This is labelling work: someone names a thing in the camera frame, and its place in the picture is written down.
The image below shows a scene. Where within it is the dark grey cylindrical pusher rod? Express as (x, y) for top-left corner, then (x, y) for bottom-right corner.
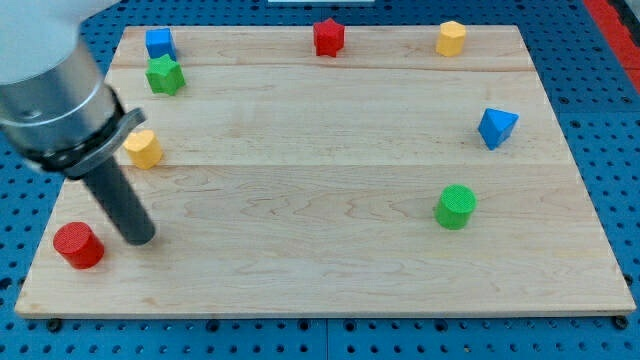
(82, 157), (156, 246)

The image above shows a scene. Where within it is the grey metal clamp flange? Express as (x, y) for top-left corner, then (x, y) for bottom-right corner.
(40, 108), (146, 179)

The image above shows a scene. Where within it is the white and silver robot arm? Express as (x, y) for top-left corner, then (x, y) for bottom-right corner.
(1, 0), (156, 245)

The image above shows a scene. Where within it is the green star block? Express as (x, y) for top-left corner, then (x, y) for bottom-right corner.
(145, 54), (186, 96)

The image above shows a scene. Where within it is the red star block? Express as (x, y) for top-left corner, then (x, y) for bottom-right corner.
(313, 18), (345, 57)

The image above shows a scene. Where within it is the yellow heart block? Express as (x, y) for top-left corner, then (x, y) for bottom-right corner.
(123, 129), (163, 170)

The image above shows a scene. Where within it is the red cylinder block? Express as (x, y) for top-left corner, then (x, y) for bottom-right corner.
(53, 222), (105, 270)

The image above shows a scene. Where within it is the blue cube block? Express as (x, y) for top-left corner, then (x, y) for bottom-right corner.
(145, 28), (177, 61)

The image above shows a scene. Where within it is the light wooden board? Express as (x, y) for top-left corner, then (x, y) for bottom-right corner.
(15, 25), (636, 319)

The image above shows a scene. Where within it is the green cylinder block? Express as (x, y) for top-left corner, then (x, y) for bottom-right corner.
(434, 184), (477, 230)

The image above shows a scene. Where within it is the yellow hexagon block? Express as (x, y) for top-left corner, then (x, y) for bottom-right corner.
(436, 21), (466, 57)

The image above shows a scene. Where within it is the blue triangular prism block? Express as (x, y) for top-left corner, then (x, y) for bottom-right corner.
(478, 108), (519, 150)

